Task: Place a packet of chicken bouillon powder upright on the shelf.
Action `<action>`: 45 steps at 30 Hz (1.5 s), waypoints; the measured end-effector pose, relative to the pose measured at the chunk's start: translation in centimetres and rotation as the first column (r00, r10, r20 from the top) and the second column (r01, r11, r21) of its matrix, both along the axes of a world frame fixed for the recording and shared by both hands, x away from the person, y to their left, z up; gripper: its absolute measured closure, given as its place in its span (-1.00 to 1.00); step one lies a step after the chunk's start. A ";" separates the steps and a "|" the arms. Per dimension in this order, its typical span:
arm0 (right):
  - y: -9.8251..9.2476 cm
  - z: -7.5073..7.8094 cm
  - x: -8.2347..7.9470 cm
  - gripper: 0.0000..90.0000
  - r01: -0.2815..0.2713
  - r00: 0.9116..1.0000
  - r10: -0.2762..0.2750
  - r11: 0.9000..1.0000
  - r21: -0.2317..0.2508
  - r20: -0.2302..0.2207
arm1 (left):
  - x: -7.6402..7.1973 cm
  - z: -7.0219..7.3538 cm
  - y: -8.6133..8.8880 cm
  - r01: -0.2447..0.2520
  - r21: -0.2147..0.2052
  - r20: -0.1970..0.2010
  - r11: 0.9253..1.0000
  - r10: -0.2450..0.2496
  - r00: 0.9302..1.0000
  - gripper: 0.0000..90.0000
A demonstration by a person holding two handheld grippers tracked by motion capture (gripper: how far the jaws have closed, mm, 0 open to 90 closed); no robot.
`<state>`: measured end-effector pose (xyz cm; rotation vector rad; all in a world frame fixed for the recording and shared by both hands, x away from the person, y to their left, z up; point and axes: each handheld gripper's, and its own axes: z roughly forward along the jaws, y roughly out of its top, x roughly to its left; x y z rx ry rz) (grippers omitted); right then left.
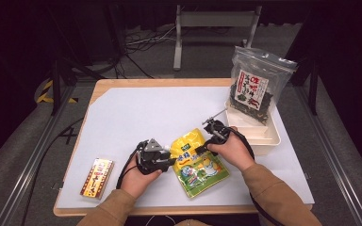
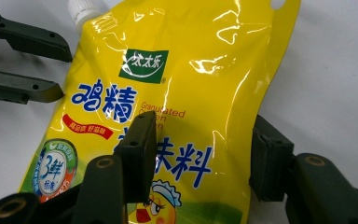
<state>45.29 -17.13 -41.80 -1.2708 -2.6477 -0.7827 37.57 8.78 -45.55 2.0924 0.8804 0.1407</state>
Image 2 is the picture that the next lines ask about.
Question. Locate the yellow spouted seasoning pouch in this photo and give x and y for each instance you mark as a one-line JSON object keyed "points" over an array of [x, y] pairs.
{"points": [[199, 77]]}

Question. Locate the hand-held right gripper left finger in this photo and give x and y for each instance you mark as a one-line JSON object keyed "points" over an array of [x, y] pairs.
{"points": [[138, 155]]}

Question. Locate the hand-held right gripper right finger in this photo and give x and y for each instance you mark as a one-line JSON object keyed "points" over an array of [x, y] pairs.
{"points": [[270, 161]]}

